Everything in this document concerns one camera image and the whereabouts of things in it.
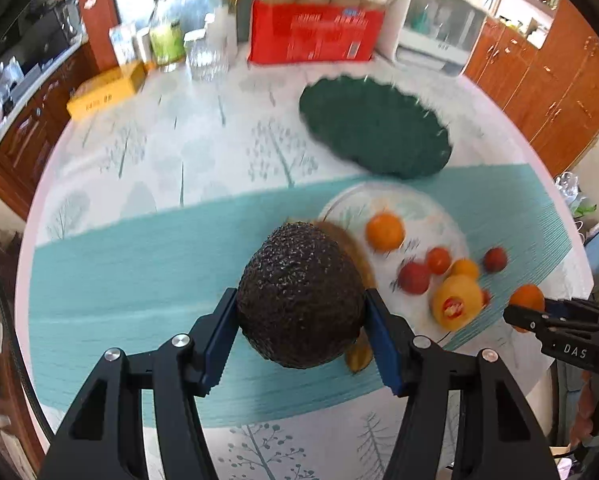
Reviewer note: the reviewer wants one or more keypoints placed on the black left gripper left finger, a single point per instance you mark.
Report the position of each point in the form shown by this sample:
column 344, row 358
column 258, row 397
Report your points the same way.
column 101, row 435

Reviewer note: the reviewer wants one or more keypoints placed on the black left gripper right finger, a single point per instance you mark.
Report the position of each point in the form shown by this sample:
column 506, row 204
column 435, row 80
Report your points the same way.
column 498, row 436

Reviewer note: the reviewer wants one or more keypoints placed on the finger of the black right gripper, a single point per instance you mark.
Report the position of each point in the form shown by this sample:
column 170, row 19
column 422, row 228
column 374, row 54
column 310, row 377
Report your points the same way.
column 534, row 320
column 573, row 310

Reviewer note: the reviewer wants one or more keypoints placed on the small red cherry tomato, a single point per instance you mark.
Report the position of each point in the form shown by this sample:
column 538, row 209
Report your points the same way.
column 495, row 260

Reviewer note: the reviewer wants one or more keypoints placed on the yellow apple with sticker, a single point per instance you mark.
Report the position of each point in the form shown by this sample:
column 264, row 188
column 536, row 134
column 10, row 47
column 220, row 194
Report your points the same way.
column 456, row 302

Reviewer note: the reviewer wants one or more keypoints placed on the small yellow orange kumquat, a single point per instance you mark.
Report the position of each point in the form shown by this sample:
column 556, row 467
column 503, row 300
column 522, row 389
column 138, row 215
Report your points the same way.
column 465, row 267

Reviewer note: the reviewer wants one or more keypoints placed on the brown ripe banana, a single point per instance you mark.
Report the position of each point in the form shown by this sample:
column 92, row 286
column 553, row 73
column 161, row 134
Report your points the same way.
column 359, row 354

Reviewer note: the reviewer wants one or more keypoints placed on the large orange mandarin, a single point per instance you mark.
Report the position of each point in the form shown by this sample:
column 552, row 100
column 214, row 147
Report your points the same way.
column 385, row 232

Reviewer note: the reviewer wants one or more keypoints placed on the dark avocado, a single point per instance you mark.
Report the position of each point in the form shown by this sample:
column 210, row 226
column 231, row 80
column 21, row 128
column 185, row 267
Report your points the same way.
column 296, row 301

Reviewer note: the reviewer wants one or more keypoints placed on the round white floral placemat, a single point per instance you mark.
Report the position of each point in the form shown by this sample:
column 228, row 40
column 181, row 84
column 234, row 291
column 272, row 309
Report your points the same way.
column 427, row 225

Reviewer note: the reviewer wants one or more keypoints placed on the wooden cabinet right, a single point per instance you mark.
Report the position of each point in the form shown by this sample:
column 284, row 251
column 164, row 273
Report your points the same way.
column 550, row 93

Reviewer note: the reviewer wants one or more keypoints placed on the dark green scalloped plate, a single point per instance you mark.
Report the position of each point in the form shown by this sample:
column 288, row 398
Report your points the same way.
column 376, row 126

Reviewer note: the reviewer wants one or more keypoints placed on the white countertop sterilizer cabinet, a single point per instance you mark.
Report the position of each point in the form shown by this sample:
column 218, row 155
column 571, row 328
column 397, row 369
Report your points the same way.
column 438, row 34

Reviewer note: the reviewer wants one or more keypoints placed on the yellow cardboard box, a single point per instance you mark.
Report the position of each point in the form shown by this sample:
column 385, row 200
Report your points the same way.
column 107, row 89

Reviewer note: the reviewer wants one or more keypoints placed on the red paper cup package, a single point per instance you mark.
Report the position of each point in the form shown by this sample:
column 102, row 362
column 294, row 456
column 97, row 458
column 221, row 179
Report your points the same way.
column 310, row 31

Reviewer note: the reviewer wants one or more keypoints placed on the clear glass cup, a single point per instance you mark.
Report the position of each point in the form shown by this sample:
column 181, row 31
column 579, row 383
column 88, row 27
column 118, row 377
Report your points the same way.
column 206, row 56

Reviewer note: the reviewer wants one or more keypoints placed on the bottle with green label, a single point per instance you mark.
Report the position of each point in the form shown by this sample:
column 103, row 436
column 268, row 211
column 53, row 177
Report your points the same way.
column 166, row 37

